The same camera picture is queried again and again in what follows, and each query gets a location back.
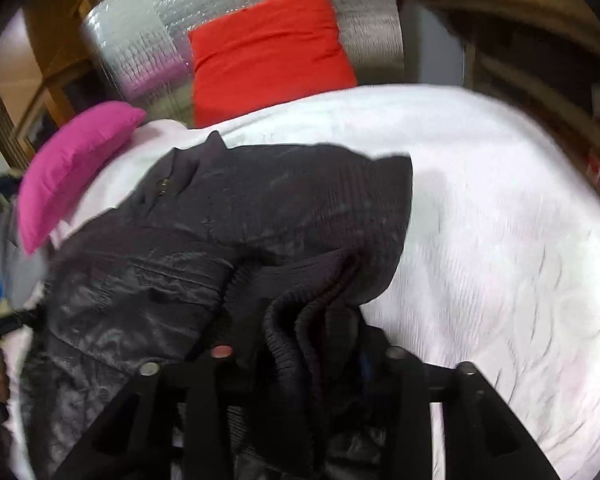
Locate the red pillow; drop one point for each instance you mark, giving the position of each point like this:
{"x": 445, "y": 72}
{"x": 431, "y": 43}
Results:
{"x": 270, "y": 55}

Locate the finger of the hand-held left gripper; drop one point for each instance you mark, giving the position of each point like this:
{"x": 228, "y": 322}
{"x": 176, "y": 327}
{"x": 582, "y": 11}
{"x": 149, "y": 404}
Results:
{"x": 15, "y": 322}

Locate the wooden cabinet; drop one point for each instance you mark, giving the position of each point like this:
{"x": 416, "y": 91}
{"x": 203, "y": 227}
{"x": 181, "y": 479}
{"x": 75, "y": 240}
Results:
{"x": 55, "y": 50}

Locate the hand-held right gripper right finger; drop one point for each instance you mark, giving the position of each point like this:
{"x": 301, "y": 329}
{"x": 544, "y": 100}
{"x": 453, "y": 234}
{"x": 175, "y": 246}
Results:
{"x": 410, "y": 390}

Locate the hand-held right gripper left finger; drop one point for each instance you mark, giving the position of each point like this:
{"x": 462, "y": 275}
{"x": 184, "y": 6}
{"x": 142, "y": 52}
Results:
{"x": 204, "y": 390}

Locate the dark wooden shelf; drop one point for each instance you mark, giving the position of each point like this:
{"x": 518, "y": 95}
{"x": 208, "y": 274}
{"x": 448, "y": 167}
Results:
{"x": 530, "y": 45}

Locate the wooden slatted panel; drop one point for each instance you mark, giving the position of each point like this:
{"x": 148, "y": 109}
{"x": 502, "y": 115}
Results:
{"x": 5, "y": 135}

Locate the black jacket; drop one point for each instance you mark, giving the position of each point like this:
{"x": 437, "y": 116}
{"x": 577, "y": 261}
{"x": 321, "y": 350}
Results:
{"x": 260, "y": 230}

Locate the white bed sheet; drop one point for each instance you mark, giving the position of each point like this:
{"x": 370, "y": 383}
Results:
{"x": 490, "y": 240}

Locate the pink pillow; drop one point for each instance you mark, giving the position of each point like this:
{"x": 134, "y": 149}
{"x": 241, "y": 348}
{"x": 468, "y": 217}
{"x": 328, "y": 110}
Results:
{"x": 75, "y": 170}

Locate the grey garment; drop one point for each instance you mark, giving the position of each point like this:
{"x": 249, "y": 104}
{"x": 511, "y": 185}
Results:
{"x": 17, "y": 260}

